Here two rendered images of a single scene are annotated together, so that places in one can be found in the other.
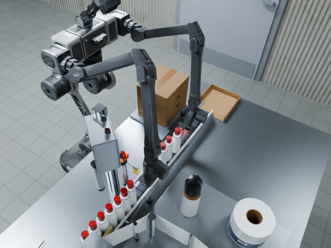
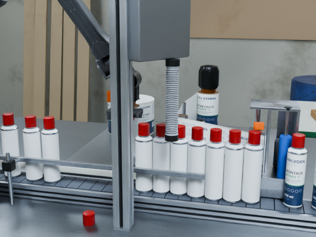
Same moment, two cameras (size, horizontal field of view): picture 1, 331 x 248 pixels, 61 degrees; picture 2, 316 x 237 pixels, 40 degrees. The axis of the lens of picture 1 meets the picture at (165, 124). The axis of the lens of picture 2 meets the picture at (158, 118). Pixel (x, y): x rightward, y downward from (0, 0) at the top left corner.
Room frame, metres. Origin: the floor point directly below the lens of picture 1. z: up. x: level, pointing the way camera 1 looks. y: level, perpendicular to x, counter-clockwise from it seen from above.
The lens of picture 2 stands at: (1.08, 1.32, 1.42)
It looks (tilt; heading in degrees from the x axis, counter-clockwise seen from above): 15 degrees down; 252
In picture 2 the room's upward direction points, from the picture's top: straight up
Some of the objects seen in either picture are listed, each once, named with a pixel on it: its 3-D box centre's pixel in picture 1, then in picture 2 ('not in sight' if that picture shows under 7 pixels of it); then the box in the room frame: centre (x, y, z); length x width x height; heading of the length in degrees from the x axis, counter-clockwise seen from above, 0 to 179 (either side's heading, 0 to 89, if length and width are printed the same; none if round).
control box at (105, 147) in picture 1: (103, 142); (152, 19); (0.75, 0.26, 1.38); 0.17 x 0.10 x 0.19; 23
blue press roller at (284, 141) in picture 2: not in sight; (283, 163); (0.38, 0.33, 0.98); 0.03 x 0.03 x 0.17
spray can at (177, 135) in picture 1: (176, 140); (10, 145); (1.12, -0.07, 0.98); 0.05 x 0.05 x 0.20
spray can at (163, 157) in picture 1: (162, 155); (50, 149); (1.00, 0.01, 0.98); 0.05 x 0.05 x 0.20
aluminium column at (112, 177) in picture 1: (108, 156); (122, 107); (0.83, 0.28, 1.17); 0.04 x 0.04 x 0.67; 58
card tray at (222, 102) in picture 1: (216, 101); not in sight; (1.64, -0.39, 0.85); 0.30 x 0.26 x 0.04; 148
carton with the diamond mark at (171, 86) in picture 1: (163, 95); not in sight; (1.53, 0.03, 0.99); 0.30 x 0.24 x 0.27; 150
